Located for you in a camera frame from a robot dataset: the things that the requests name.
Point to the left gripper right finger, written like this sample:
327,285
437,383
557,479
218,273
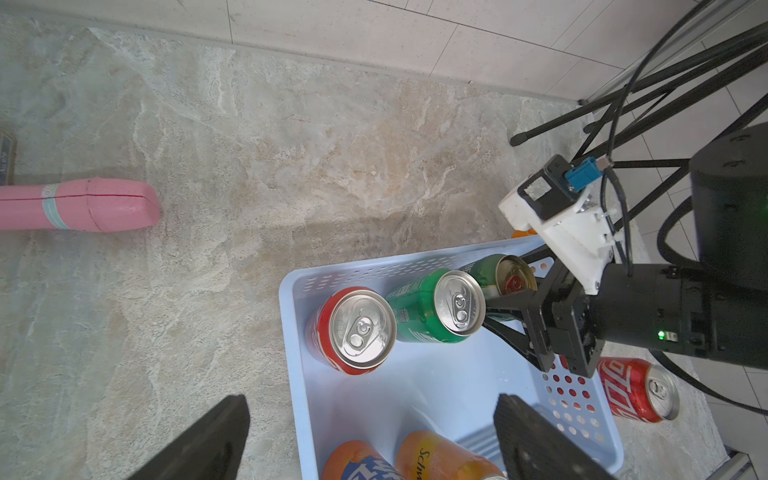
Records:
532,448

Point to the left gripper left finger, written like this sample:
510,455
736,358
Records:
211,448

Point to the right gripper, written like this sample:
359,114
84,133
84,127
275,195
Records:
559,314

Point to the dark green gold-top can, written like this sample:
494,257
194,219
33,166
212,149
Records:
499,275

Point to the green sprite can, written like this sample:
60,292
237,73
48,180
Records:
444,306

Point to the orange fanta can back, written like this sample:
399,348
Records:
523,233

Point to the orange fanta can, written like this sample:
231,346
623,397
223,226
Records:
523,233
358,460

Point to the red cola can front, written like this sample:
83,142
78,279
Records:
639,390

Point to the red cola can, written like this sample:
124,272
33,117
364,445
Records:
639,390
353,331

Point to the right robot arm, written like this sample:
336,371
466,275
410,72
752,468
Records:
707,299

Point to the light blue plastic basket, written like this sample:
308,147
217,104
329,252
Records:
451,389

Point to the yellow orange schweppes can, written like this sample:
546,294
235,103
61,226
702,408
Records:
425,455

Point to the orange fanta can front left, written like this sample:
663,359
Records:
358,460

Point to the red cola can back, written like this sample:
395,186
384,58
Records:
353,331

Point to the pink cylindrical tube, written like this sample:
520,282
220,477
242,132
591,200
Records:
103,205

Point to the black perforated music stand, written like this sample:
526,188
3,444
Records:
646,102

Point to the small printed card packet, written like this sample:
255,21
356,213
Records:
8,158

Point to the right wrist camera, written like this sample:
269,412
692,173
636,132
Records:
560,203

